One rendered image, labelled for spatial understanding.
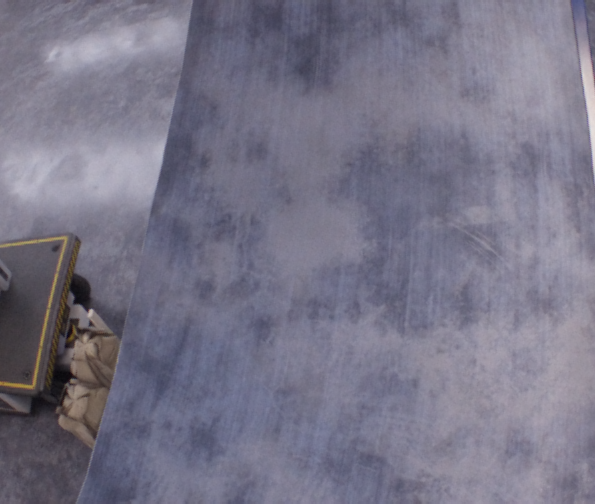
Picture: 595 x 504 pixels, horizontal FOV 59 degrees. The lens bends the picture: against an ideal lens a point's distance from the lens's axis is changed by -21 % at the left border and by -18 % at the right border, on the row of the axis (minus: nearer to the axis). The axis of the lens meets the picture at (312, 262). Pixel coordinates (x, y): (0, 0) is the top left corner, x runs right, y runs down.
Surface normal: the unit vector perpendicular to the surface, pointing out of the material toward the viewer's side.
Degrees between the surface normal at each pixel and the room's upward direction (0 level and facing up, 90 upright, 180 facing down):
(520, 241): 15
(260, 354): 5
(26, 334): 0
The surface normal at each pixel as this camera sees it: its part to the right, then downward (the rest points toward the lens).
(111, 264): -0.17, -0.55
